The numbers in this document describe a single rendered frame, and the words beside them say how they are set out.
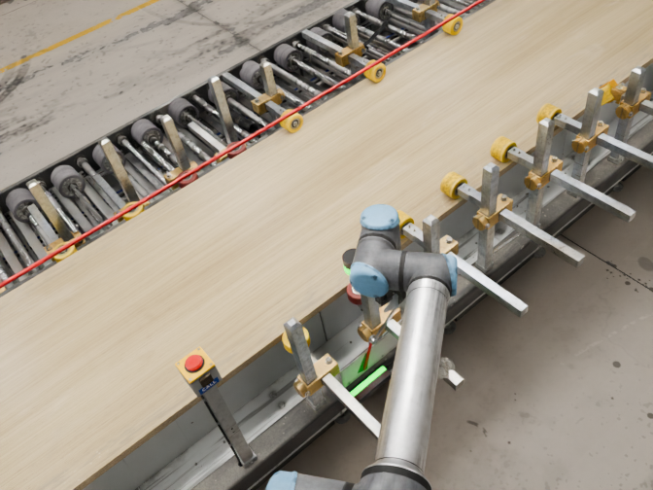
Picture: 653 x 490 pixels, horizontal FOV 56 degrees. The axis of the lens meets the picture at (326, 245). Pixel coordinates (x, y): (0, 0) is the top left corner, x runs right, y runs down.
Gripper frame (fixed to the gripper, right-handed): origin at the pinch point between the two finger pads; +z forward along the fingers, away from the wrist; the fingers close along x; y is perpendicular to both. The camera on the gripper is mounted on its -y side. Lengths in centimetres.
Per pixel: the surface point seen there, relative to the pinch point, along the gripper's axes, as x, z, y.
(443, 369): 18.3, 13.1, -0.2
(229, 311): -40, 11, 32
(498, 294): 15.4, 4.9, -25.1
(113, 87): -354, 101, -39
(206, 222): -80, 11, 17
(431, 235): -5.9, -6.9, -20.9
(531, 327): -6, 101, -82
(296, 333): -6.1, -7.9, 28.0
